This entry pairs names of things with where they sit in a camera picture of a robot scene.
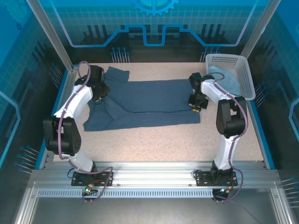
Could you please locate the white perforated plastic basket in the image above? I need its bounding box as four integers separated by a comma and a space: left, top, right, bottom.
205, 53, 256, 101

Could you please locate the aluminium table side rail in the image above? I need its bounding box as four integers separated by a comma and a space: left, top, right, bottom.
38, 66, 79, 170

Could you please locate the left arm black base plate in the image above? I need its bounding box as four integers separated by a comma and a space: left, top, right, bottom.
71, 171, 114, 187

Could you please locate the aluminium mounting rail beam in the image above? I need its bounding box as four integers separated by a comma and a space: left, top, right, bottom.
30, 161, 280, 187

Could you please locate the aluminium frame post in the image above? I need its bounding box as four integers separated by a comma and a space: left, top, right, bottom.
240, 0, 282, 59
27, 0, 79, 73

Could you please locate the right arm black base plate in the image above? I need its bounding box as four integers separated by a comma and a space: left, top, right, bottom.
193, 171, 239, 187

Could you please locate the light blue t-shirt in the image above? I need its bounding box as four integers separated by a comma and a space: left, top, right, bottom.
208, 65, 242, 97

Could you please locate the slotted grey cable duct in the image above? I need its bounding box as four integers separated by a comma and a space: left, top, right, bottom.
37, 189, 214, 198

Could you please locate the dark blue t-shirt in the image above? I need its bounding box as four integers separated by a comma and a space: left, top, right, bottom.
83, 66, 201, 133

